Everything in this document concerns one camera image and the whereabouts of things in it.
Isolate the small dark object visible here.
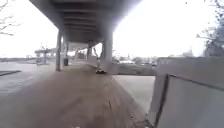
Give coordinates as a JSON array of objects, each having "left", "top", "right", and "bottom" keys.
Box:
[{"left": 95, "top": 68, "right": 108, "bottom": 75}]

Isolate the pale concrete side strip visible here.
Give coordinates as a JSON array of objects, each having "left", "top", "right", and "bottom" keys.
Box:
[{"left": 111, "top": 74, "right": 156, "bottom": 115}]

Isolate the dark bin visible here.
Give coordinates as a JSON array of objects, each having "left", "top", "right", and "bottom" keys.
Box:
[{"left": 63, "top": 57, "right": 69, "bottom": 67}]

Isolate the grey concrete elevated bridge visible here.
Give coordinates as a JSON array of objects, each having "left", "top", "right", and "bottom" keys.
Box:
[{"left": 29, "top": 0, "right": 143, "bottom": 73}]

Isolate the brown brick path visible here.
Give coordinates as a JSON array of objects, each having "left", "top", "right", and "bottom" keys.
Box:
[{"left": 0, "top": 62, "right": 148, "bottom": 128}]

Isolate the grey paved open ground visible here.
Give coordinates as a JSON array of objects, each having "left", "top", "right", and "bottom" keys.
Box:
[{"left": 0, "top": 60, "right": 58, "bottom": 98}]

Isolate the bare tree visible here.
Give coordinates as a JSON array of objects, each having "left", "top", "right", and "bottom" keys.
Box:
[
  {"left": 0, "top": 0, "right": 22, "bottom": 37},
  {"left": 195, "top": 0, "right": 224, "bottom": 58}
]

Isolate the low grey wall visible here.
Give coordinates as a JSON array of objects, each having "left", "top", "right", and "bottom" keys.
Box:
[{"left": 111, "top": 63, "right": 158, "bottom": 77}]

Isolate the grey concrete barrier wall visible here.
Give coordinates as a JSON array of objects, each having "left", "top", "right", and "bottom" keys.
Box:
[{"left": 147, "top": 57, "right": 224, "bottom": 128}]

